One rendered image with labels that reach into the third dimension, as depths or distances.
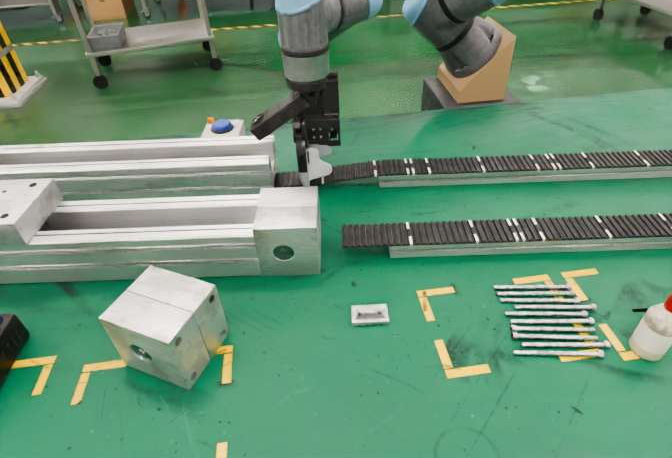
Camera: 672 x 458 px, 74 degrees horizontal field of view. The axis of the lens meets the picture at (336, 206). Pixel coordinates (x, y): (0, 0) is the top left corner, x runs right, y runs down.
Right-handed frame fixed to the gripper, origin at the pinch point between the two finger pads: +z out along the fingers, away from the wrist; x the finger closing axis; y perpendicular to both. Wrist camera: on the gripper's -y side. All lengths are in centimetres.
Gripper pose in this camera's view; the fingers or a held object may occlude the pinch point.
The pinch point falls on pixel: (304, 176)
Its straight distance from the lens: 86.0
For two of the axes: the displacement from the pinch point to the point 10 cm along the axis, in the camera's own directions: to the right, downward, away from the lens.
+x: -0.1, -6.2, 7.9
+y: 10.0, -0.4, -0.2
